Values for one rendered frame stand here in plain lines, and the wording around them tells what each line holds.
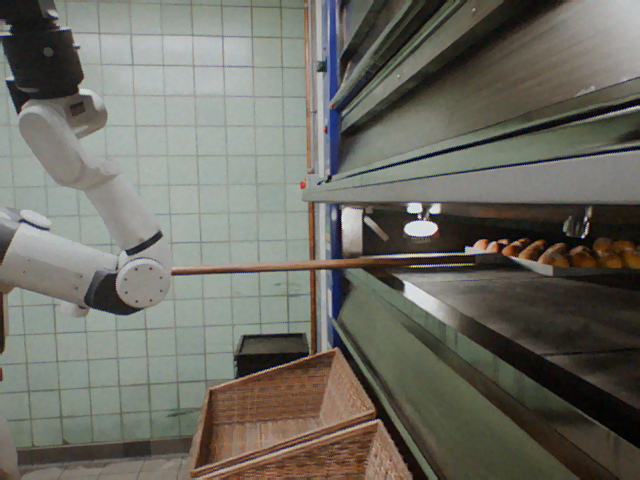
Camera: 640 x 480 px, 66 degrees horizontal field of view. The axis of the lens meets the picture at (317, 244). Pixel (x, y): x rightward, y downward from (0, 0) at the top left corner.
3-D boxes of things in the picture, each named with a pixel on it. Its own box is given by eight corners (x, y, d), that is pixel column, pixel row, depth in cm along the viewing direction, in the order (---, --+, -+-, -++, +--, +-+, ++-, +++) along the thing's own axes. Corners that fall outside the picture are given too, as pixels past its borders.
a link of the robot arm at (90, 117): (51, 66, 63) (77, 152, 68) (99, 53, 72) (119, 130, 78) (-23, 69, 65) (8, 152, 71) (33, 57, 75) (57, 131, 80)
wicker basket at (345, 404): (341, 418, 183) (340, 345, 181) (381, 513, 127) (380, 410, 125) (207, 428, 176) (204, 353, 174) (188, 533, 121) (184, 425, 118)
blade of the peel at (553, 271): (552, 276, 128) (552, 266, 128) (465, 254, 182) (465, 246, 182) (678, 271, 132) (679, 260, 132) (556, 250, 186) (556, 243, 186)
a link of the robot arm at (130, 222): (126, 173, 72) (194, 279, 79) (124, 168, 81) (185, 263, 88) (58, 209, 70) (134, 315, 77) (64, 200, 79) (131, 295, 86)
